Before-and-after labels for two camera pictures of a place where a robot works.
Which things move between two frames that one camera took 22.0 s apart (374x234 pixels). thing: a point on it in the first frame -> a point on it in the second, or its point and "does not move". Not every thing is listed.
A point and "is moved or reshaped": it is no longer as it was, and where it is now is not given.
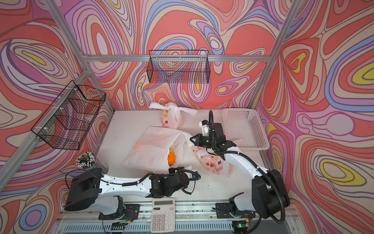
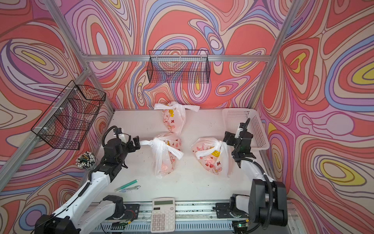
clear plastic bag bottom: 150,151 is moved or reshaped
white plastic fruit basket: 245,128 does not move
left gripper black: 178,171 -> 137,146
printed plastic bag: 171,114 is moved or reshaped
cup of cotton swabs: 86,160 does not move
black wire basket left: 68,120 does not move
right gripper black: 197,143 -> 232,136
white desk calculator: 163,215 does not move
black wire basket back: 181,66 does not move
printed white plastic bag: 214,162 does not move
